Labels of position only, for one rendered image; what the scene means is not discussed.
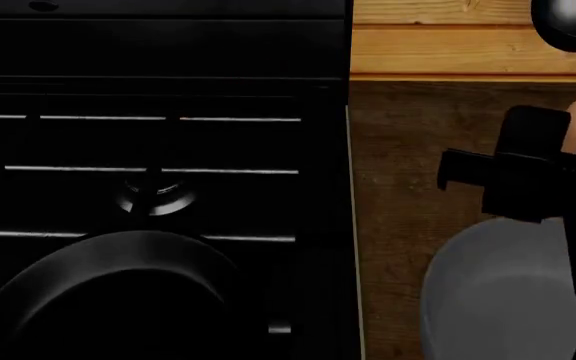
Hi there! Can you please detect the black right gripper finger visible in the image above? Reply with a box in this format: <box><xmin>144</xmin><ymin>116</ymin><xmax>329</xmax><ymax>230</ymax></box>
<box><xmin>494</xmin><ymin>105</ymin><xmax>573</xmax><ymax>156</ymax></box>

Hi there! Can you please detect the grey bowl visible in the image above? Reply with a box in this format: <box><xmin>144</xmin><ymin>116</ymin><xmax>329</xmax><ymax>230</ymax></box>
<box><xmin>419</xmin><ymin>216</ymin><xmax>576</xmax><ymax>360</ymax></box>

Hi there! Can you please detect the black frying pan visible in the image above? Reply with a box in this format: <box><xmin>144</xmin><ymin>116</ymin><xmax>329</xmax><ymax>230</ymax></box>
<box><xmin>0</xmin><ymin>229</ymin><xmax>250</xmax><ymax>360</ymax></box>

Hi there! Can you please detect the glossy black round pot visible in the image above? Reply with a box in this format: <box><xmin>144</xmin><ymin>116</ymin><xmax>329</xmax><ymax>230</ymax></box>
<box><xmin>529</xmin><ymin>0</ymin><xmax>576</xmax><ymax>54</ymax></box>

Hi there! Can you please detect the round black stove burner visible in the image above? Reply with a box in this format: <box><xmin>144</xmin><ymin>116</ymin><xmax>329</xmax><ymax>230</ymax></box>
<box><xmin>116</xmin><ymin>175</ymin><xmax>198</xmax><ymax>217</ymax></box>

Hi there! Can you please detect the black gas stove top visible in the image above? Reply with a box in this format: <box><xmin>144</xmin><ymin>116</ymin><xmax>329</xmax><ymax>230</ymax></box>
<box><xmin>0</xmin><ymin>0</ymin><xmax>365</xmax><ymax>360</ymax></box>

